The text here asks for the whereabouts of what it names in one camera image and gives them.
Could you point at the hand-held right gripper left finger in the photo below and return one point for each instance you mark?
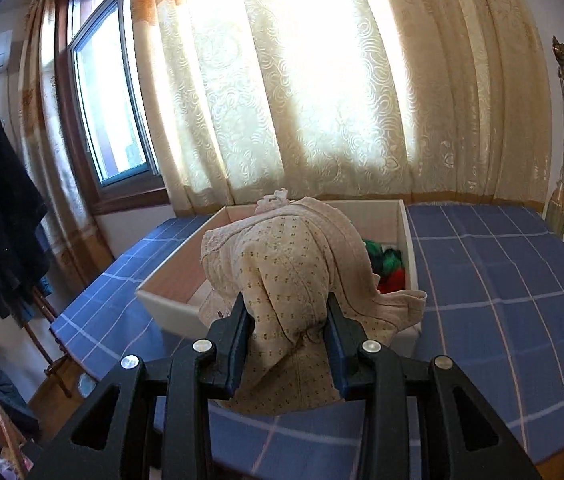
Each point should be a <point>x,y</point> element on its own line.
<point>237,360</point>

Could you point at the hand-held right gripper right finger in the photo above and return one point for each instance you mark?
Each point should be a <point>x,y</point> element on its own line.
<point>342,370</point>

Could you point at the white cardboard box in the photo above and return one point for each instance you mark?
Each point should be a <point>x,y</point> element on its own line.
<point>171,305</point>

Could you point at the bright red underwear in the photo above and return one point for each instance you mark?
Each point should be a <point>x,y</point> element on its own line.
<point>392,282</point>

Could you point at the beige dotted underwear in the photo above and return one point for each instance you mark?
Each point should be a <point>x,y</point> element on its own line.
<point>287,270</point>

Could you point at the green black underwear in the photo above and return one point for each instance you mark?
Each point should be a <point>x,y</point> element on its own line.
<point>379,255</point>

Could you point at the blue checked tablecloth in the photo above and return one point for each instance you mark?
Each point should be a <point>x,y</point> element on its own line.
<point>487,285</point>

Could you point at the teal cloth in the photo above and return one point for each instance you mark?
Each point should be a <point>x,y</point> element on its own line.
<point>44,285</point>

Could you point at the dark blue garment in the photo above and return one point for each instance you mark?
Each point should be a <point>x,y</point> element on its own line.
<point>6,395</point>

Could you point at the beige patterned curtain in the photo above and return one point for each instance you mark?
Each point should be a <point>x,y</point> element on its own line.
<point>312,85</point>
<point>51,160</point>

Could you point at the wooden framed window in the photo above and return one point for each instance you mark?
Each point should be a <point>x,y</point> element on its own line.
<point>106,100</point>

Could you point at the brass curtain hook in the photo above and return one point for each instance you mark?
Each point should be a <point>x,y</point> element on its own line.
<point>561,52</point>

